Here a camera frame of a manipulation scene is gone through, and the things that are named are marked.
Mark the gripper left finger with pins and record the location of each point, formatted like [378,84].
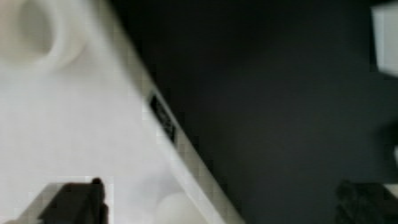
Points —
[68,204]

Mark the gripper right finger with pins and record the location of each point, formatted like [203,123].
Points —
[367,204]

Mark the white square tabletop part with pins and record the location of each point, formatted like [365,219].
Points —
[88,127]

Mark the white U-shaped obstacle fence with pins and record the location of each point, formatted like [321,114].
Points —
[385,14]

